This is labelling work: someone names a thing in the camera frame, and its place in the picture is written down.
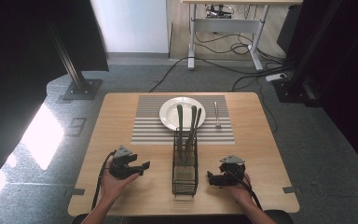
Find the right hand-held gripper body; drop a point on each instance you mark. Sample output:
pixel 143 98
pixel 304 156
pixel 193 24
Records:
pixel 233 171

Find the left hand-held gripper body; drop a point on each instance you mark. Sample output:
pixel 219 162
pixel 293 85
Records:
pixel 120 166

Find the person's right hand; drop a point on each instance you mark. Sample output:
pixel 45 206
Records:
pixel 237 191

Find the person's left hand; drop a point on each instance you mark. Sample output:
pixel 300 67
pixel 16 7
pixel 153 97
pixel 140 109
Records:
pixel 113 186

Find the grey striped placemat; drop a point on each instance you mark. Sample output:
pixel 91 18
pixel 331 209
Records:
pixel 149 130

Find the grey tape mark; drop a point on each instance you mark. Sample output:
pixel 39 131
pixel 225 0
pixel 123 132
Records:
pixel 289 189
pixel 78 191

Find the white round plate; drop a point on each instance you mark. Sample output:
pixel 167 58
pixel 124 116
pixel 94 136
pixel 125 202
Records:
pixel 169 115

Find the steel fork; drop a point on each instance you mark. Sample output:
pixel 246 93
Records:
pixel 217 115

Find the floor socket cover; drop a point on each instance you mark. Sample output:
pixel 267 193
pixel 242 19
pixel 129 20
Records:
pixel 77 126

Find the person's right knee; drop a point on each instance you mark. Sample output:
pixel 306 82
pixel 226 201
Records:
pixel 281 217

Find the white power strip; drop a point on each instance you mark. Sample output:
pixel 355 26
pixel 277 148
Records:
pixel 276 76

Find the black metal stand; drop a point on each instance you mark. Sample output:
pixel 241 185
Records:
pixel 301 71
pixel 74 71

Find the black curtain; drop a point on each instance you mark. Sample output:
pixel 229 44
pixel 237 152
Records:
pixel 28 62
pixel 348 77

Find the white-legged desk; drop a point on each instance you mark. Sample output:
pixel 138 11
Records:
pixel 227 25

